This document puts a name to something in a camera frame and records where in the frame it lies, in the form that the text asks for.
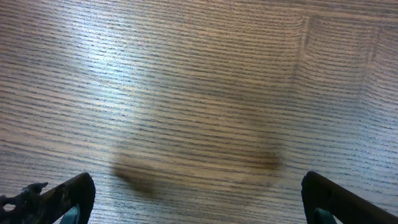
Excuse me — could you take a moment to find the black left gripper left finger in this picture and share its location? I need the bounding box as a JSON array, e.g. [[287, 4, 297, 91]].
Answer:
[[1, 172, 96, 224]]

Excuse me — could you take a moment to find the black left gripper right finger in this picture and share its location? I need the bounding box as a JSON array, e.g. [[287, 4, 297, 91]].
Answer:
[[301, 171, 397, 224]]

